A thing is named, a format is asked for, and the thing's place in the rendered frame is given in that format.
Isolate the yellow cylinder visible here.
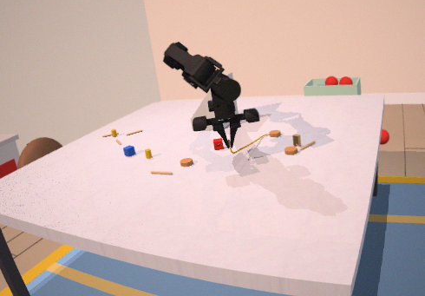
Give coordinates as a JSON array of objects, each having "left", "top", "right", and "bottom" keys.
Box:
[{"left": 145, "top": 149, "right": 152, "bottom": 159}]

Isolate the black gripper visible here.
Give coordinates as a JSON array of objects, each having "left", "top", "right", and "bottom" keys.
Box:
[{"left": 193, "top": 97, "right": 260, "bottom": 148}]

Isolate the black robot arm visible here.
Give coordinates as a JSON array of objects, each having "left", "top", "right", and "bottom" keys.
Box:
[{"left": 163, "top": 42, "right": 241, "bottom": 102}]

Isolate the blue cube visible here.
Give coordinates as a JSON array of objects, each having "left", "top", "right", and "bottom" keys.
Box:
[{"left": 123, "top": 146, "right": 136, "bottom": 157}]

